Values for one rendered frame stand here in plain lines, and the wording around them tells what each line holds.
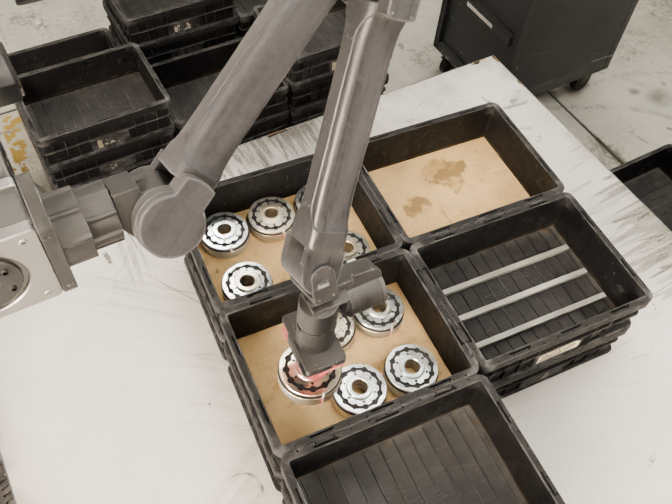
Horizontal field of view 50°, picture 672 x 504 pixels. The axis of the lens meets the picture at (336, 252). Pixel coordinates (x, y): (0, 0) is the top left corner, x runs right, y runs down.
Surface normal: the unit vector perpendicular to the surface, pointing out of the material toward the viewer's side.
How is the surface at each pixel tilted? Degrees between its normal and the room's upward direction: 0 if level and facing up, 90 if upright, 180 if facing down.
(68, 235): 56
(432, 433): 0
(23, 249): 90
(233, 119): 63
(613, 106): 0
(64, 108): 0
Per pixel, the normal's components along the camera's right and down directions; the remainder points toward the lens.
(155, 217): 0.47, 0.42
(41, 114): 0.06, -0.58
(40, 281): 0.49, 0.73
